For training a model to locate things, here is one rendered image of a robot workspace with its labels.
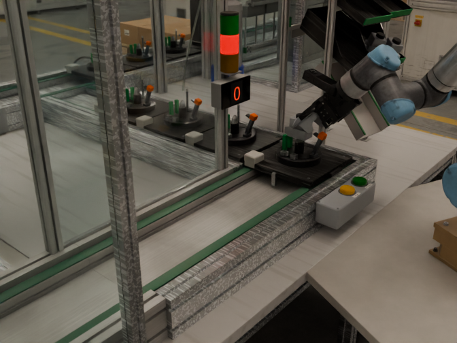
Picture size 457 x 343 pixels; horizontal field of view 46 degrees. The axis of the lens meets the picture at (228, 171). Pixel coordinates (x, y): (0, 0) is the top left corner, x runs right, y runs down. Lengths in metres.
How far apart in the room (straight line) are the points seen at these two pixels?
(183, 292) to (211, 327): 0.11
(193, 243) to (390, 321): 0.48
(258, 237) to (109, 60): 0.65
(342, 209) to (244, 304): 0.38
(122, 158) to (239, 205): 0.72
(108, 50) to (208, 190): 0.82
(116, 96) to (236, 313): 0.60
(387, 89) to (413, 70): 4.60
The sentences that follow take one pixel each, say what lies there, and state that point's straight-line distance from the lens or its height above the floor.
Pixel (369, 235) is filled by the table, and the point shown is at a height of 0.86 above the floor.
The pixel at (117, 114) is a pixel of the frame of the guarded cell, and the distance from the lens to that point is 0.80.
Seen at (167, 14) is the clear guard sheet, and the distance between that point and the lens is 1.34.
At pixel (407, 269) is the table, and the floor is 0.86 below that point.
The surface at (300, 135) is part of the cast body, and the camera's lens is 1.61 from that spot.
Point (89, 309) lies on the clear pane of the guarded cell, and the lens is 0.92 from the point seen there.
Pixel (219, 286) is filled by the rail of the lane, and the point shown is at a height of 0.91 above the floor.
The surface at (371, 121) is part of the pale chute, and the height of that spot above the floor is 1.02.
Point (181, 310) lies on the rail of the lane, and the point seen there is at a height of 0.92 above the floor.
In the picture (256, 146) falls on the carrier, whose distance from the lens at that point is 1.74.
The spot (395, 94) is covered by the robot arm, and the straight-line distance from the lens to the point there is 1.40.
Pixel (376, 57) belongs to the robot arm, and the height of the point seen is 1.32.
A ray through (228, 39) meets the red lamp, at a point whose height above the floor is 1.35.
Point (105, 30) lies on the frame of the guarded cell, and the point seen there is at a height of 1.50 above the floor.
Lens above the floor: 1.64
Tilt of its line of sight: 25 degrees down
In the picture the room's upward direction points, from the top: straight up
